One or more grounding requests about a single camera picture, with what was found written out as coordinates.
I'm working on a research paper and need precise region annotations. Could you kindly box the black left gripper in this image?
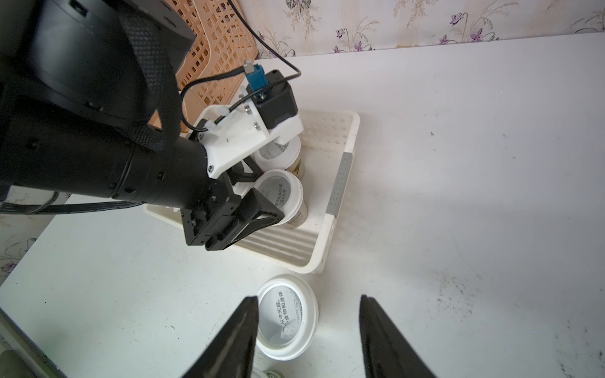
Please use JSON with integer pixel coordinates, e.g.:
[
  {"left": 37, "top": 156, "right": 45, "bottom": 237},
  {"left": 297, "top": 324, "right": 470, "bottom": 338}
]
[{"left": 181, "top": 157, "right": 285, "bottom": 250}]

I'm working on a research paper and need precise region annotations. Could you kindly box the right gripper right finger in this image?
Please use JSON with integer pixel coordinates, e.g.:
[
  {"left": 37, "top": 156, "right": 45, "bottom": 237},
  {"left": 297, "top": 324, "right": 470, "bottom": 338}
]
[{"left": 359, "top": 295, "right": 436, "bottom": 378}]

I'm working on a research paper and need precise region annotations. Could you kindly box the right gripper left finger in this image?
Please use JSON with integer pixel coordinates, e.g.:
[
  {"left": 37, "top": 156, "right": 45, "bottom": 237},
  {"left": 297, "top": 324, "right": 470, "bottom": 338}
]
[{"left": 183, "top": 296, "right": 259, "bottom": 378}]

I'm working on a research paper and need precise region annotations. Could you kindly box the yogurt cup row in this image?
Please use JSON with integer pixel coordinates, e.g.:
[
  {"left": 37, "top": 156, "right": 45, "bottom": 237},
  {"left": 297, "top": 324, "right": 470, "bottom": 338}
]
[
  {"left": 251, "top": 368, "right": 285, "bottom": 378},
  {"left": 256, "top": 274, "right": 319, "bottom": 362},
  {"left": 253, "top": 169, "right": 308, "bottom": 228},
  {"left": 253, "top": 136, "right": 305, "bottom": 180}
]

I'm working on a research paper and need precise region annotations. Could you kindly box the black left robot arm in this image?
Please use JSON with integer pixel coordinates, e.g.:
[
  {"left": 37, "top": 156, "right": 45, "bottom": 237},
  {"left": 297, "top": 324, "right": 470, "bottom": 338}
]
[{"left": 1, "top": 1, "right": 275, "bottom": 250}]

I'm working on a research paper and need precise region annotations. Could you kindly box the white plastic basket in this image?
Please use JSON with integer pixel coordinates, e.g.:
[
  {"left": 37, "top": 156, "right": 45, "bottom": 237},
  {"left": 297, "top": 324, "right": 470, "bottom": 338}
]
[{"left": 143, "top": 105, "right": 361, "bottom": 275}]

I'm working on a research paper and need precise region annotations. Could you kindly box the peach plastic file organizer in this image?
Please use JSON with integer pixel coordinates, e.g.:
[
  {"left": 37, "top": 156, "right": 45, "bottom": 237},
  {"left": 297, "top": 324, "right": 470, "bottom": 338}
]
[{"left": 167, "top": 0, "right": 258, "bottom": 123}]

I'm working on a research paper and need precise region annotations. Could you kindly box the black left camera cable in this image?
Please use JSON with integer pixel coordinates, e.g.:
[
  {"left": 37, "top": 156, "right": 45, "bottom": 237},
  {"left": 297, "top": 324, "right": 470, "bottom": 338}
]
[{"left": 179, "top": 0, "right": 303, "bottom": 133}]

